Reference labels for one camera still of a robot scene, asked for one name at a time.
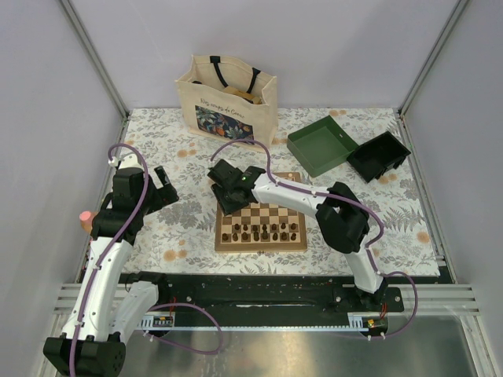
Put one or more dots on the floral table mat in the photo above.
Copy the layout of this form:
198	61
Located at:
181	238

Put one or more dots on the black plastic bin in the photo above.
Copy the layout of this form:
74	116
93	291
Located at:
374	158

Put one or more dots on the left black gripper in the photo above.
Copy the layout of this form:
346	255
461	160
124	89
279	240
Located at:
163	195

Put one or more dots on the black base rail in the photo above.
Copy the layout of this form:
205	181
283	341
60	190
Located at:
248	301

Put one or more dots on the wooden chess board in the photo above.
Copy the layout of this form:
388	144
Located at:
260	227

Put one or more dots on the pink capped bottle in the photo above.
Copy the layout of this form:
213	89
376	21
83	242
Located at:
86	220

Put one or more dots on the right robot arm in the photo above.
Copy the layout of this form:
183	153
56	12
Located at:
342	223

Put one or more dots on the green open box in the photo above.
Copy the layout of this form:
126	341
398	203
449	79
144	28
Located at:
321	146

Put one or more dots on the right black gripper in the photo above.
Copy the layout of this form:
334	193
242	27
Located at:
227	208

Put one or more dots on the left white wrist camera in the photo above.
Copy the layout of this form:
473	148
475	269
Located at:
128	161

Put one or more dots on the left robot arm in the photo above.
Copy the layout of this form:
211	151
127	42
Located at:
93	341

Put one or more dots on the beige printed tote bag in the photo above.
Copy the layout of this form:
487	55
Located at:
224	98

